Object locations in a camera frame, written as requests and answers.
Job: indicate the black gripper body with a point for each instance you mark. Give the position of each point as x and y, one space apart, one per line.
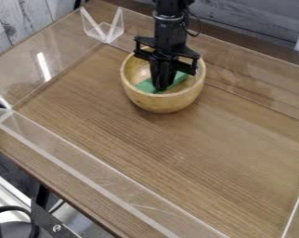
167 46

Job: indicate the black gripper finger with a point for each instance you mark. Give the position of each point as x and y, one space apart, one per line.
169 73
156 74

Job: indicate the green rectangular block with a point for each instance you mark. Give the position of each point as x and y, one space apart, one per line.
147 87

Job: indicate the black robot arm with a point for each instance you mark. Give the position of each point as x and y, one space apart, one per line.
172 8

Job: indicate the brown wooden bowl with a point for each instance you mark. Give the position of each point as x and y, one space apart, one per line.
169 101

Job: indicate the black table leg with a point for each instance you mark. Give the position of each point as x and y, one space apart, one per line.
42 197

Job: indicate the black metal clamp plate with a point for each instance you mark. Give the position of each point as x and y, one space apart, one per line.
48 226

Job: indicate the clear acrylic corner bracket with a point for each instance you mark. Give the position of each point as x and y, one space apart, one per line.
104 32

